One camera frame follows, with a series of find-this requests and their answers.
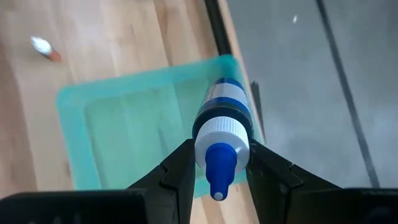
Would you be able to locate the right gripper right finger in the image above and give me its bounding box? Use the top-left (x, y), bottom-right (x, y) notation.
top-left (245, 139), bottom-right (398, 224)

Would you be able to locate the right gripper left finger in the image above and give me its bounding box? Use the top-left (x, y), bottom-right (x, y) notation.
top-left (0, 139), bottom-right (196, 224)

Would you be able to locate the blue food coloring bottle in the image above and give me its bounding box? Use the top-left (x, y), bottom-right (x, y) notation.
top-left (192, 77), bottom-right (254, 202)

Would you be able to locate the small orange dropper bottle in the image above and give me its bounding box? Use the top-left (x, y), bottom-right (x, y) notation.
top-left (30, 35), bottom-right (62, 63)

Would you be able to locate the teal translucent plastic bin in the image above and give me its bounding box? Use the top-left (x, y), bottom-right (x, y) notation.
top-left (55, 54), bottom-right (265, 199)

